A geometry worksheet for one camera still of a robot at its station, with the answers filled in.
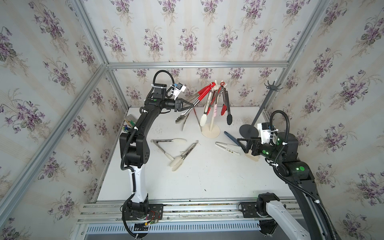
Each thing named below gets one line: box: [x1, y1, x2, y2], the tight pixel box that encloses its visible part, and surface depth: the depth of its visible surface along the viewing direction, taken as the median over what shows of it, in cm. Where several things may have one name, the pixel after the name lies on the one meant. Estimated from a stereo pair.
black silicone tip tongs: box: [222, 87, 233, 126], surface depth 83 cm
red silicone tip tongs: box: [207, 81, 228, 116], surface depth 78 cm
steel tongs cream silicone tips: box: [169, 140, 199, 172], surface depth 91 cm
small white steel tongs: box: [215, 141, 241, 156], surface depth 100 cm
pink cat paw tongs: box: [212, 90, 219, 118], surface depth 79 cm
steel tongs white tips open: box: [150, 138, 187, 161], surface depth 101 cm
